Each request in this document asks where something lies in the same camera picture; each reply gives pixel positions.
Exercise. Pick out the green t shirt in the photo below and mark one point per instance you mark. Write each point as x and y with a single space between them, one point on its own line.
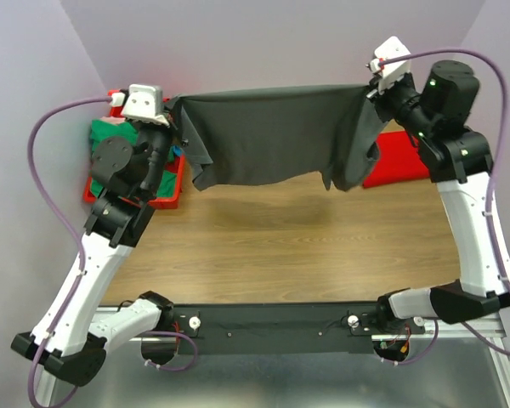
101 131

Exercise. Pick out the grey t shirt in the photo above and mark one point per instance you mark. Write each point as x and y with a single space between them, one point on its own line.
266 136

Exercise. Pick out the red plastic bin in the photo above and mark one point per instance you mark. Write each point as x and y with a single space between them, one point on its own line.
92 188

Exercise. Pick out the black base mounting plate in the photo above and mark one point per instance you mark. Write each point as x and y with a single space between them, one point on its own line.
281 328

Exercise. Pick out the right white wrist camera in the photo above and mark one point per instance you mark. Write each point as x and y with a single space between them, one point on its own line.
386 74

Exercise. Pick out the pink t shirt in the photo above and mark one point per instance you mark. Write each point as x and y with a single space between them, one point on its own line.
112 119

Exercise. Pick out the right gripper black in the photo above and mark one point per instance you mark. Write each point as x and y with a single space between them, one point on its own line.
379 99

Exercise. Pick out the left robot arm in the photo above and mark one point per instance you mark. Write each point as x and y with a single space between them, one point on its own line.
67 343

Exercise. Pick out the folded red t shirt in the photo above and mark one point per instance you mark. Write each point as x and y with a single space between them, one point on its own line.
399 161

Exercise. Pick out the aluminium frame rail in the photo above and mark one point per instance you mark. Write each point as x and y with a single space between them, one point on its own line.
159 348

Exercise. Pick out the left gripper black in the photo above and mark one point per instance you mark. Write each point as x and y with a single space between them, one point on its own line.
167 130

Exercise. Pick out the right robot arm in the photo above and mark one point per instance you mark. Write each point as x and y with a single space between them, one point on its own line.
460 164

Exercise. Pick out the blue t shirt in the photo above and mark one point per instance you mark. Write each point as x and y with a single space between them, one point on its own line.
176 151

